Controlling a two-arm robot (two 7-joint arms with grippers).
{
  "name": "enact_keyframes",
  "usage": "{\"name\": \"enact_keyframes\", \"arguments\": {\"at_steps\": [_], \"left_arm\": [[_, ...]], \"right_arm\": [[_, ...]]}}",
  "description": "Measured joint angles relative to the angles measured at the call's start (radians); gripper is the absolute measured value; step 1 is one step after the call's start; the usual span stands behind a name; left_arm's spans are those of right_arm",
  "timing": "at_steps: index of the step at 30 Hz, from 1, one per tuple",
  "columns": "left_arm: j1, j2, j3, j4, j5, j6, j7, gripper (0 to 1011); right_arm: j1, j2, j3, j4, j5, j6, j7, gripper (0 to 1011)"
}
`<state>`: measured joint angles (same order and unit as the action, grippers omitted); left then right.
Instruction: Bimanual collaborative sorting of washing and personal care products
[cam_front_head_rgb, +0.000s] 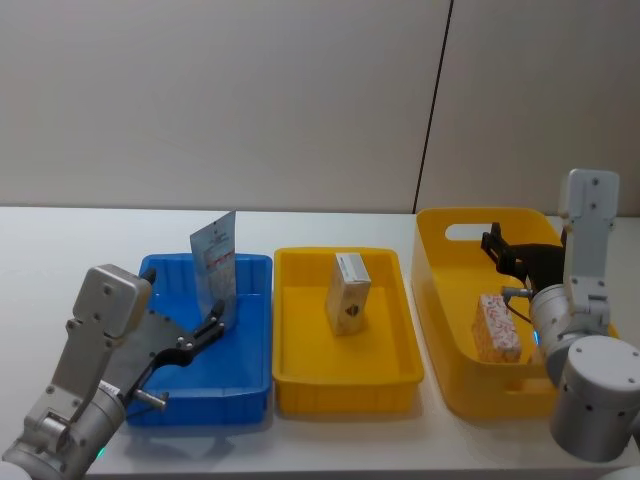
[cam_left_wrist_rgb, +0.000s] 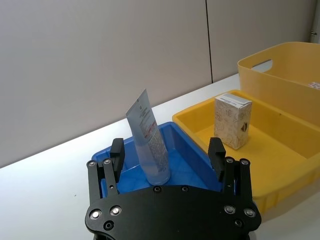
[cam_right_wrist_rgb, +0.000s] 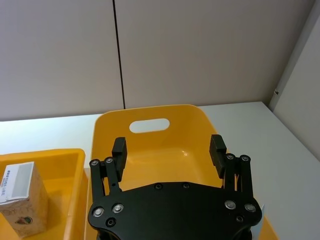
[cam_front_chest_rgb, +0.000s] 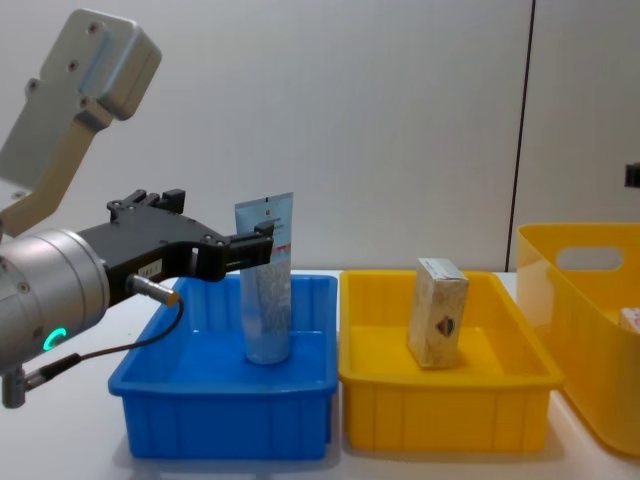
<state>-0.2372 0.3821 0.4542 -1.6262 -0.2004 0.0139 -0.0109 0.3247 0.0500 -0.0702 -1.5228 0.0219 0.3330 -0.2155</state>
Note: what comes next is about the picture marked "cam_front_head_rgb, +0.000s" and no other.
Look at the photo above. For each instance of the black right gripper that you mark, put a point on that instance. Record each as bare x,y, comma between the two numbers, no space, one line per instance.
542,265

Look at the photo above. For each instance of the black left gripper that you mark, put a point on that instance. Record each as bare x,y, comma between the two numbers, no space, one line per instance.
145,340

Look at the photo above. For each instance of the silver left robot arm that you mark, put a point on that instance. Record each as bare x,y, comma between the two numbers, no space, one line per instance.
80,350

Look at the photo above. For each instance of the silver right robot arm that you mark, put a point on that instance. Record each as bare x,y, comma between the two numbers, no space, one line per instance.
585,320

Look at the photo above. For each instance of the silver foil pouch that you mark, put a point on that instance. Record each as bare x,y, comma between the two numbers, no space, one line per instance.
216,270

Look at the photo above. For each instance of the blue plastic tray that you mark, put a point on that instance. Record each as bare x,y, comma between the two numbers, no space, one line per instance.
235,350

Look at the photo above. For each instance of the white box with red pattern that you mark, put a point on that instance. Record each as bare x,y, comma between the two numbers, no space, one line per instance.
496,330

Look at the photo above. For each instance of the yellow plastic tray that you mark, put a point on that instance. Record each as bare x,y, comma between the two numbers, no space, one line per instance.
310,350

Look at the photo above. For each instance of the cream carton box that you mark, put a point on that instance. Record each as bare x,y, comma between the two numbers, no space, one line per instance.
347,300

